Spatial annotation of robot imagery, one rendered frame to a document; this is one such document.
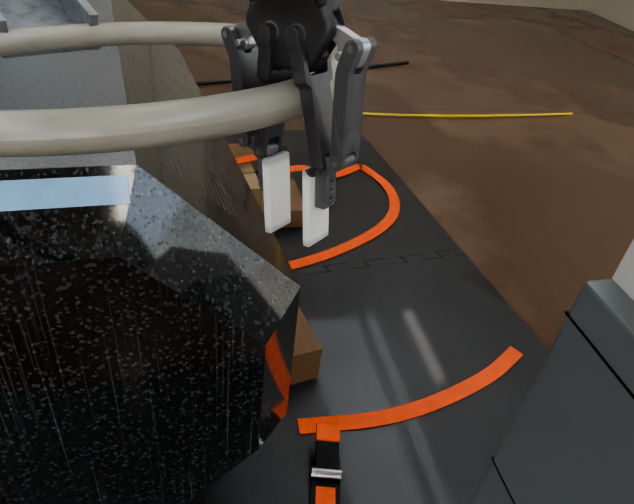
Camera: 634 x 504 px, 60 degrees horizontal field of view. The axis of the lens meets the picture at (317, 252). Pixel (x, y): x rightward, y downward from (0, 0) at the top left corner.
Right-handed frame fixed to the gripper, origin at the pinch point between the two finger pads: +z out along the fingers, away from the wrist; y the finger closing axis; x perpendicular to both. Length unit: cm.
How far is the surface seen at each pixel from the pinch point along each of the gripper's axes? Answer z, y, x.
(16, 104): 1, 57, -5
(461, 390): 90, 8, -83
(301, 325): 73, 48, -62
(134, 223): 12.0, 29.0, -2.6
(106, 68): 0, 63, -24
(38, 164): 4.6, 39.1, 2.8
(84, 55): -2, 70, -25
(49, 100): 1, 56, -9
